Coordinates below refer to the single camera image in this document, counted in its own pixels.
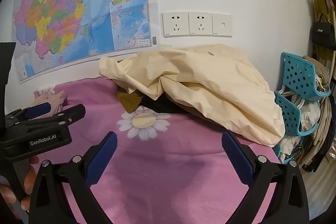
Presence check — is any white wall power socket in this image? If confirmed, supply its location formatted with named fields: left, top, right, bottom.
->
left=162, top=12, right=189, bottom=38
left=188, top=12, right=213, bottom=37

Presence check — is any colourful wall map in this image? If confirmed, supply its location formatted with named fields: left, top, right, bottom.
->
left=12, top=0, right=159, bottom=84

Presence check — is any olive brown cloth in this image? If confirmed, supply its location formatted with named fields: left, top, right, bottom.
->
left=117, top=89, right=143, bottom=112

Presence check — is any black handbag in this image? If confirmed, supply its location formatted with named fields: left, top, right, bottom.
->
left=311, top=14, right=336, bottom=51

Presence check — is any yellow hanging garment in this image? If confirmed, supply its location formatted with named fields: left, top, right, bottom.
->
left=314, top=0, right=335, bottom=24

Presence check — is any dark cloth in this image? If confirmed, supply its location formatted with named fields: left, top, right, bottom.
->
left=139, top=94, right=189, bottom=115

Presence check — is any pink flower print bedsheet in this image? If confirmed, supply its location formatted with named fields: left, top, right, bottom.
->
left=5, top=77, right=284, bottom=224

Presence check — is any cream jacket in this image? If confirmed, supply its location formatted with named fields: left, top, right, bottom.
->
left=98, top=44, right=286, bottom=147

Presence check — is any person's left hand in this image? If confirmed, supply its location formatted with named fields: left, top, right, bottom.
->
left=0, top=156, right=40, bottom=214

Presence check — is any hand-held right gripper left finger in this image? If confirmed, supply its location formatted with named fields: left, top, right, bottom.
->
left=28, top=131, right=118, bottom=224

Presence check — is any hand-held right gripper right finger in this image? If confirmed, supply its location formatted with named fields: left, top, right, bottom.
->
left=221, top=131, right=309, bottom=224

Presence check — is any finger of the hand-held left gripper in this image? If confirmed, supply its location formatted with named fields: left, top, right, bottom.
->
left=13, top=104, right=86, bottom=132
left=5, top=102, right=51, bottom=125

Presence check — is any teal plastic basket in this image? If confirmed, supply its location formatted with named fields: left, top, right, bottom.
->
left=280, top=52, right=332, bottom=101
left=274, top=91, right=319, bottom=136

